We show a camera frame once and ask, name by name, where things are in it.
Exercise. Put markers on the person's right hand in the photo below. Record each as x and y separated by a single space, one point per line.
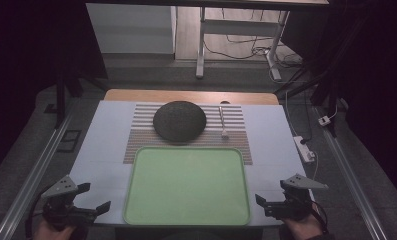
302 228

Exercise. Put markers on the green plastic tray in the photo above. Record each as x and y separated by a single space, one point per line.
187 186

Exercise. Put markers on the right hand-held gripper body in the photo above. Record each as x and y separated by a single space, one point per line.
296 203

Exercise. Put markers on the black metal stand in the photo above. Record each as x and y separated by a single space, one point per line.
61 90
322 83

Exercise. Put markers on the dark round plate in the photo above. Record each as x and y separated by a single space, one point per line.
179 121

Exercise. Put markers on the white desk frame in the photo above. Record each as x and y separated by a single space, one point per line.
236 27

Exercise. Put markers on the person's left hand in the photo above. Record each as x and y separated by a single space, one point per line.
49 232

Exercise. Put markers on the white cabinet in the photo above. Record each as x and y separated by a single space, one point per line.
132 28

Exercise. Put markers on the small white adapter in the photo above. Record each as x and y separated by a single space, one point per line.
324 120

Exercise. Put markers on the round table grommet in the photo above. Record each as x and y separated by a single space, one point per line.
224 102

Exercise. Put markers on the striped woven placemat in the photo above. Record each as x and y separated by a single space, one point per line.
232 146

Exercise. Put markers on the silver fork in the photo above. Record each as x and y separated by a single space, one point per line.
223 121

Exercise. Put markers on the white power strip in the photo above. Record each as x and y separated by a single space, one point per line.
303 148

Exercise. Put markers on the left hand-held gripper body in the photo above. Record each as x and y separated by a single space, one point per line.
61 205

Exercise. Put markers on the metal floor rail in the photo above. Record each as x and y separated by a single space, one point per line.
351 183
29 185

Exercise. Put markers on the black rectangular floor frame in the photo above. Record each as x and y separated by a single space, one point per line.
69 140

